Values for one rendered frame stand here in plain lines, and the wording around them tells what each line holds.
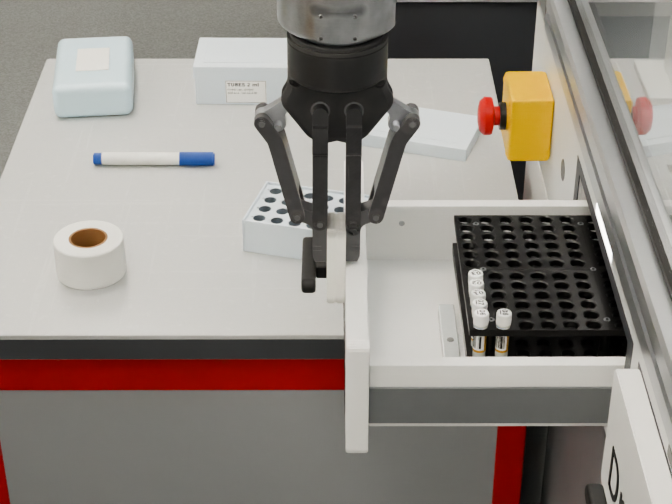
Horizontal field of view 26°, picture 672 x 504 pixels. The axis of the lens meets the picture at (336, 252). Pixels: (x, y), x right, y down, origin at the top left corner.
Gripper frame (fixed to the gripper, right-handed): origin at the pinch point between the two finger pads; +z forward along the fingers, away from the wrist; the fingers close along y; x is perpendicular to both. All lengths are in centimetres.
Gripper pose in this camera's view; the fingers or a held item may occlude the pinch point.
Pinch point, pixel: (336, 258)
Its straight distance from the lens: 118.1
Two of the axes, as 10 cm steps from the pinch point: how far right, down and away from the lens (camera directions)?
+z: 0.0, 8.4, 5.4
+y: 10.0, 0.0, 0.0
